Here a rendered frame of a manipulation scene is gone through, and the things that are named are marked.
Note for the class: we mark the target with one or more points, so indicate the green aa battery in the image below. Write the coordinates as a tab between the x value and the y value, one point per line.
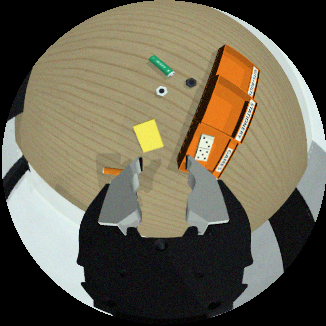
161	65

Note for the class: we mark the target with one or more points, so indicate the white domino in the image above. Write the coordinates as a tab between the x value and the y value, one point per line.
204	147

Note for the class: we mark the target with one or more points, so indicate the yellow sticky note pad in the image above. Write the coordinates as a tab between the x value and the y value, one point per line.
148	135

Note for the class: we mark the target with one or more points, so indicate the orange rack of bins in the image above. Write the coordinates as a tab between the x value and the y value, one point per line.
225	118

